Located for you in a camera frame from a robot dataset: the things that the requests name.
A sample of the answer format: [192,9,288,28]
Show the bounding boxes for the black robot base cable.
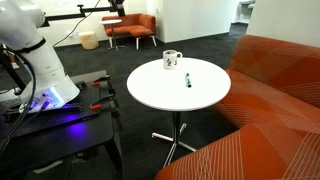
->
[6,98,51,138]
[0,53,38,154]

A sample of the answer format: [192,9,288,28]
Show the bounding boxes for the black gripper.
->
[111,0,126,11]

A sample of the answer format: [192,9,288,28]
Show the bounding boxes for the beige cylindrical stool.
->
[78,30,100,51]

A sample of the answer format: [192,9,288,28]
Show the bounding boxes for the small orange sofa white legs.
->
[101,13,158,50]

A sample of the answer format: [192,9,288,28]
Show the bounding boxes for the thin black hanging cable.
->
[52,0,102,48]

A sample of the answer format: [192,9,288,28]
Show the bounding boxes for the round white pedestal table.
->
[126,57,232,169]

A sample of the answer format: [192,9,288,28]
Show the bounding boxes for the white power strip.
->
[32,159,64,175]

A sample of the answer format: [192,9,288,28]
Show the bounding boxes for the large orange patterned sofa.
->
[154,34,320,180]

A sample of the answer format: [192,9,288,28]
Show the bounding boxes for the green and white marker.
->
[184,72,193,89]

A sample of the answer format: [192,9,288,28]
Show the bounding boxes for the black camera boom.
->
[44,3,114,24]

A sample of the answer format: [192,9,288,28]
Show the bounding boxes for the black stand pole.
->
[0,49,27,96]

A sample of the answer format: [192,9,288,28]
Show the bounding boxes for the small round white side table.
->
[98,18,127,52]

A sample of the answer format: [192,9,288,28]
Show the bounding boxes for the white mug with red print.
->
[162,49,184,71]

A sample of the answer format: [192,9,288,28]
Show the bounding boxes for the orange handled black clamp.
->
[90,75,116,96]
[89,93,121,118]

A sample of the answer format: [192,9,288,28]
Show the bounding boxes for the black workbench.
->
[0,69,125,180]

